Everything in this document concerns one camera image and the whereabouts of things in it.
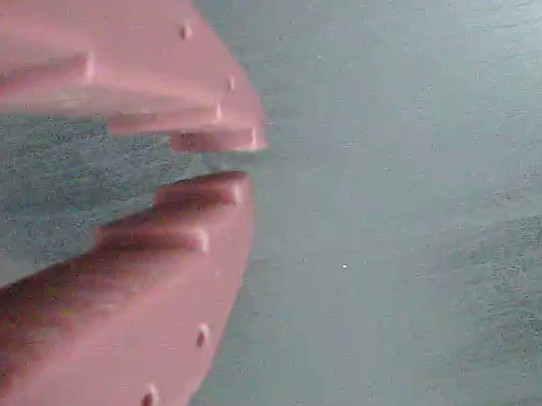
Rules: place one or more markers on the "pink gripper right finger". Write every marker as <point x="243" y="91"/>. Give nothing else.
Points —
<point x="145" y="59"/>

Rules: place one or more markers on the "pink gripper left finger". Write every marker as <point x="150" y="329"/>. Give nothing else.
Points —
<point x="123" y="329"/>

